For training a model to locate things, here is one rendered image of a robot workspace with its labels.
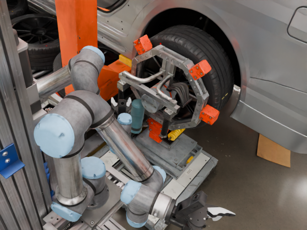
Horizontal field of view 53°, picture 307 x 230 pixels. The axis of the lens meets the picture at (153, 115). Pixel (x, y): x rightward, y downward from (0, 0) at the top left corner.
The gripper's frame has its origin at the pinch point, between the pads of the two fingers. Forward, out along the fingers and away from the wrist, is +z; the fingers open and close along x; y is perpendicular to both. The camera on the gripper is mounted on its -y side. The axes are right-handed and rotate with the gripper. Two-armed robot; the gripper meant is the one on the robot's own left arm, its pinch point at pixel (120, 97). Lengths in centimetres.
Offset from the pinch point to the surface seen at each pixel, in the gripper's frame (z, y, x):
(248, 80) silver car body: -11, -23, 71
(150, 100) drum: -8.1, -4.9, 16.5
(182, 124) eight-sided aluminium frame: -10.4, 13.5, 39.3
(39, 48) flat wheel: 99, 33, -65
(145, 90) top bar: -10.3, -14.8, 12.3
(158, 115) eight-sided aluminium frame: 4.7, 20.9, 26.6
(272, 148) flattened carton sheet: 22, 82, 145
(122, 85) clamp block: -2.6, -11.5, 0.3
